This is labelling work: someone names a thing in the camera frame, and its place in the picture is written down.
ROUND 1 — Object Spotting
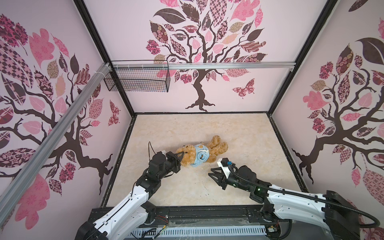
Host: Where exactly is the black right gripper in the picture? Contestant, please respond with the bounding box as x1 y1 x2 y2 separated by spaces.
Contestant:
208 166 251 193

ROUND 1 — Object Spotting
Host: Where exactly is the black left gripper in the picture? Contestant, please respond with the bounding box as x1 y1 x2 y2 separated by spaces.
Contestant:
158 151 186 181

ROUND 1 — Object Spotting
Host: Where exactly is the light blue teddy shirt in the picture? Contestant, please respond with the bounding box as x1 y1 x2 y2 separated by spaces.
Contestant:
192 144 210 167

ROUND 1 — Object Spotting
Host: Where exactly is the brown plush teddy bear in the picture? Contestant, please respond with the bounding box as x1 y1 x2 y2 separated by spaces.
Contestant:
176 136 229 167

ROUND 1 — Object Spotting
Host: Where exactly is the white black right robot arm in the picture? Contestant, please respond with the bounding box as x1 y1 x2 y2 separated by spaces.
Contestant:
209 165 360 240

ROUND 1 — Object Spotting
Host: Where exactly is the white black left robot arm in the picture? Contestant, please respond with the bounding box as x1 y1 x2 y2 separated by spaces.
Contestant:
75 151 184 240

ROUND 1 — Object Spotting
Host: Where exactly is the black corrugated cable conduit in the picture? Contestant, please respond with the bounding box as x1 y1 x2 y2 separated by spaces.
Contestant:
227 163 381 229

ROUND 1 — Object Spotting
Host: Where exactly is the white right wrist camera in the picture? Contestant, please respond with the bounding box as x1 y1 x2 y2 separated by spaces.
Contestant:
217 158 235 177

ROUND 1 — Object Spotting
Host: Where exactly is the thin black camera cable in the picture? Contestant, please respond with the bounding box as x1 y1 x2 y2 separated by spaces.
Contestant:
147 141 157 160

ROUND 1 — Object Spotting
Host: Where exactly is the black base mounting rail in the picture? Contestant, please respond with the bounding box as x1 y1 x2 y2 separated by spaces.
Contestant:
89 204 301 229

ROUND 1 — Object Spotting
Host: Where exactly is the white slotted cable duct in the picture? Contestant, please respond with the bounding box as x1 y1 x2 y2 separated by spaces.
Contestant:
127 226 267 240

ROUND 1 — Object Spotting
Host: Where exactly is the black wire mesh basket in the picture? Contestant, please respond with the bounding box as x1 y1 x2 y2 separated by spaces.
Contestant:
104 60 171 93

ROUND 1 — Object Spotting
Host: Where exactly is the aluminium rail back wall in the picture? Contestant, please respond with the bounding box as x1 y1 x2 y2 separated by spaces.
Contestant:
112 60 296 70

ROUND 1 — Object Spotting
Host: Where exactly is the aluminium rail wall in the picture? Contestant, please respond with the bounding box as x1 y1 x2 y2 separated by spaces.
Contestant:
112 60 296 70
1 63 111 224

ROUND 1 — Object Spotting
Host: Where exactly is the black corner frame post right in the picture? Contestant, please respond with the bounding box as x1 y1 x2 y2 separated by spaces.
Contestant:
267 0 339 117

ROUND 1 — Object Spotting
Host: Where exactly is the black corner frame post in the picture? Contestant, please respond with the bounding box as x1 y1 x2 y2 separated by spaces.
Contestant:
267 0 339 117
74 0 136 118

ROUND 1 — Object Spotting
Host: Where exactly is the aluminium rail left wall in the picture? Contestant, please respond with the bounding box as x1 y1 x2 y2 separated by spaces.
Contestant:
1 63 111 224

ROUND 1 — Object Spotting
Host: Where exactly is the black corner frame post left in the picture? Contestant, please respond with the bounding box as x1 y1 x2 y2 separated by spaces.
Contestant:
74 0 136 118

